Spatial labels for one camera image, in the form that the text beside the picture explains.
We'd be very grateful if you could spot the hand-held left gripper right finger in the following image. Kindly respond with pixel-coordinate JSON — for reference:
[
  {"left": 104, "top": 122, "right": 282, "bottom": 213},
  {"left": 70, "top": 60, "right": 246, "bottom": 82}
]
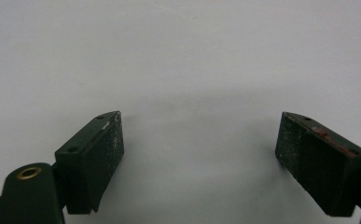
[{"left": 274, "top": 111, "right": 361, "bottom": 217}]

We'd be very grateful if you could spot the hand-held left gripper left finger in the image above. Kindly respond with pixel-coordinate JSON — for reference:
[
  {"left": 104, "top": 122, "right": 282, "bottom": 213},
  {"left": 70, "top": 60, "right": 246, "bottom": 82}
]
[{"left": 54, "top": 110, "right": 125, "bottom": 216}]

